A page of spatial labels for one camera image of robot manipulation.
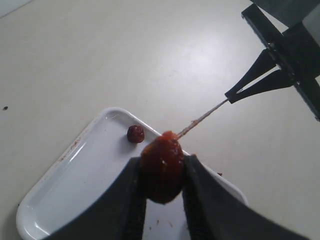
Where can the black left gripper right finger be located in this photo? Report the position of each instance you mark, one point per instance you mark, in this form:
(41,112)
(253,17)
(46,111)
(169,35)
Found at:
(212,213)

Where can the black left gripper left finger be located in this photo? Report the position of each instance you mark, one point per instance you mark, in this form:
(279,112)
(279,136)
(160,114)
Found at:
(118,214)

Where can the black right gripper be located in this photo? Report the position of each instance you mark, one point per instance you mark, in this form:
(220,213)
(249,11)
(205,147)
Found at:
(290,29)

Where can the red hawthorn ball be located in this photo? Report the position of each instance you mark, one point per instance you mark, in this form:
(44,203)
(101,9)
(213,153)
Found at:
(135,134)
(162,168)

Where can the thin metal skewer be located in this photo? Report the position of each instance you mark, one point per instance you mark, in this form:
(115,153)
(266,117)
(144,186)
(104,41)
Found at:
(198,120)

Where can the white plastic tray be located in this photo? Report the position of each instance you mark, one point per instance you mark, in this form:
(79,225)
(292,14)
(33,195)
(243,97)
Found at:
(81,174)

